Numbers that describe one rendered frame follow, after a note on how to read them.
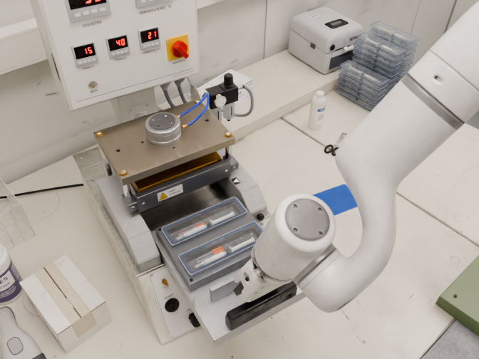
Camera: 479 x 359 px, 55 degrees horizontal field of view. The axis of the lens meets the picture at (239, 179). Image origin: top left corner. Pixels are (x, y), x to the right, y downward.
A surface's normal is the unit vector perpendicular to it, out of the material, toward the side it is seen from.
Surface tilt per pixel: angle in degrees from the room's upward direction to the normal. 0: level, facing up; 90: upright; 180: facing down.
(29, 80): 90
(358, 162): 60
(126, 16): 90
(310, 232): 22
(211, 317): 0
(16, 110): 90
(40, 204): 0
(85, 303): 2
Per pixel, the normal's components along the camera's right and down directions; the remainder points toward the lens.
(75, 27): 0.52, 0.59
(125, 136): 0.01, -0.72
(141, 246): 0.34, -0.16
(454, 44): -0.72, -0.24
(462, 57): -0.58, 0.00
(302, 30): -0.82, 0.33
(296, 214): 0.16, -0.48
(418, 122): -0.35, 0.24
